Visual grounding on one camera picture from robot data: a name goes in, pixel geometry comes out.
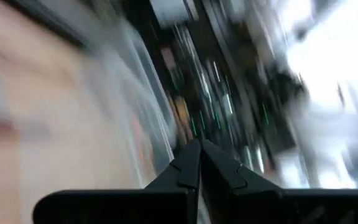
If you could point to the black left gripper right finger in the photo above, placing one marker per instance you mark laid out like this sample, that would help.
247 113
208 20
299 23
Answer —
244 205

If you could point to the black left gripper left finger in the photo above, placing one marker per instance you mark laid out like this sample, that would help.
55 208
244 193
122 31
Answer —
166 205

